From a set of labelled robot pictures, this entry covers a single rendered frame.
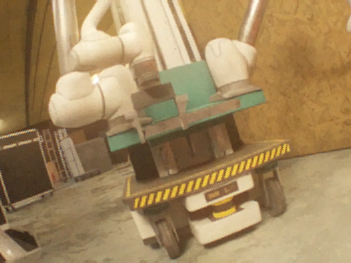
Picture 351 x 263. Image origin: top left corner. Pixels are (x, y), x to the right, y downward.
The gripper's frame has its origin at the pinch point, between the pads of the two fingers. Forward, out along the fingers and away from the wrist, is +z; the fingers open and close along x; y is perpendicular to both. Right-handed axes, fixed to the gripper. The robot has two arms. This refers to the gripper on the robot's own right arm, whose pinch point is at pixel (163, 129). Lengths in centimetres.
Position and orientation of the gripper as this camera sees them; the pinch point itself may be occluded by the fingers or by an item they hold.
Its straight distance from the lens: 100.1
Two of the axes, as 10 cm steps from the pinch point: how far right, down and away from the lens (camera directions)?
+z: 3.1, 9.5, 0.1
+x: -9.4, 3.1, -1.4
